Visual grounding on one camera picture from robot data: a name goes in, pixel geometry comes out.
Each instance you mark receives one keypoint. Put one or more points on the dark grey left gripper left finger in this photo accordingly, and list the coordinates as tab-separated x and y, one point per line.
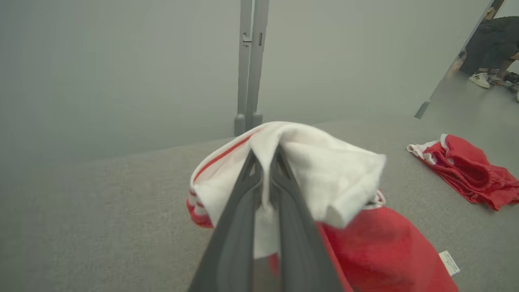
227	259

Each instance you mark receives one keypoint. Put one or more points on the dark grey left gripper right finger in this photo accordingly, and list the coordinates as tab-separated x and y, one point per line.
304	263

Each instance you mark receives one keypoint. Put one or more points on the red shirt with white sleeves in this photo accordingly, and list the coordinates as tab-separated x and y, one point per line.
324	170

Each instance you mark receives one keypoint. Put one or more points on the red shorts with white stripe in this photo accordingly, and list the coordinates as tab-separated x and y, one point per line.
470	170

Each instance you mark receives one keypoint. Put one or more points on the white sneaker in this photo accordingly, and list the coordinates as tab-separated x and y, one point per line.
479	80

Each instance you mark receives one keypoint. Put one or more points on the person in black clothes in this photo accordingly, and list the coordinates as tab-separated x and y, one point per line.
490	40

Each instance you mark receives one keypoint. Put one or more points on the grey partition post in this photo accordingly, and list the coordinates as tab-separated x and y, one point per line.
243	81
257	81

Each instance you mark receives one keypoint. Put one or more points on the slanted grey post with foot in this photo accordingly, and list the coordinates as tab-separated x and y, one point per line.
422	108

